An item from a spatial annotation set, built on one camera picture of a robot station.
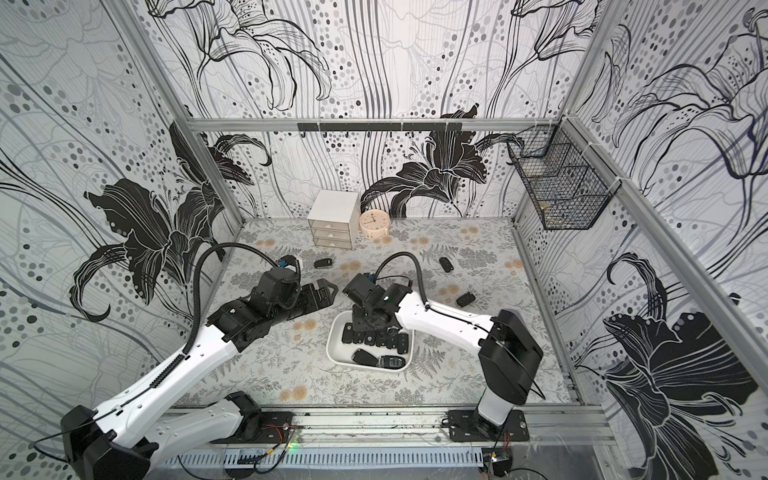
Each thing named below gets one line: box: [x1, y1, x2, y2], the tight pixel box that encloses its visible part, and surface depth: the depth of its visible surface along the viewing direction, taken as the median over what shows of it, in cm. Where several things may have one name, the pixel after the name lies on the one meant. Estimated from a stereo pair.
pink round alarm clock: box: [359, 208, 391, 238], surface depth 117 cm
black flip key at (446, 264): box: [439, 257, 454, 273], surface depth 106 cm
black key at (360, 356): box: [351, 348, 379, 367], surface depth 86 cm
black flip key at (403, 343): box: [397, 333, 409, 354], surface depth 86 cm
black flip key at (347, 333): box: [341, 322, 354, 344], surface depth 90 cm
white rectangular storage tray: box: [326, 311, 415, 372], surface depth 86 cm
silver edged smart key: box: [378, 355, 406, 369], surface depth 84 cm
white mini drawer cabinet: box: [307, 189, 361, 250], surface depth 110 cm
